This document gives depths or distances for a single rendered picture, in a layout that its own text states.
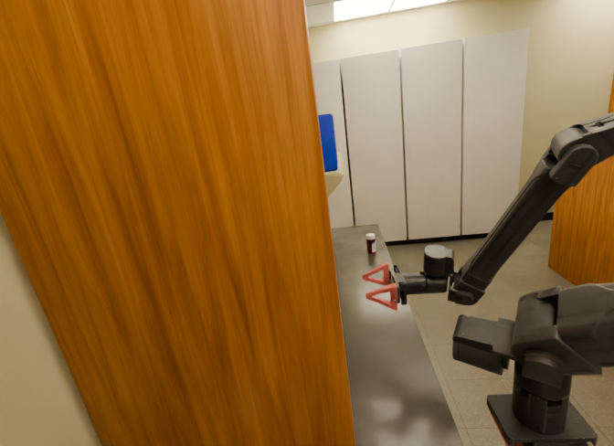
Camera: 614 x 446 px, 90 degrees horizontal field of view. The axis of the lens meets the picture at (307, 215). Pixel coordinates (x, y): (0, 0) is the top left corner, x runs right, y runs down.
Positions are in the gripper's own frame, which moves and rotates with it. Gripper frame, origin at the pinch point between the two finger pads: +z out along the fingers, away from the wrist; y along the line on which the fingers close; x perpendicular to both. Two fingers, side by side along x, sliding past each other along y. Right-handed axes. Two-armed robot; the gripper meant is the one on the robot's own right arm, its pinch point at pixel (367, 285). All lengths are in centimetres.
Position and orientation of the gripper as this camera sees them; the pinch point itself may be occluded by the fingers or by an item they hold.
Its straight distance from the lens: 85.7
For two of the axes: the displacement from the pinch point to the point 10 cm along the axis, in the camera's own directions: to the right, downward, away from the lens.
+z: -9.9, 0.9, 1.2
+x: 1.2, 9.5, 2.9
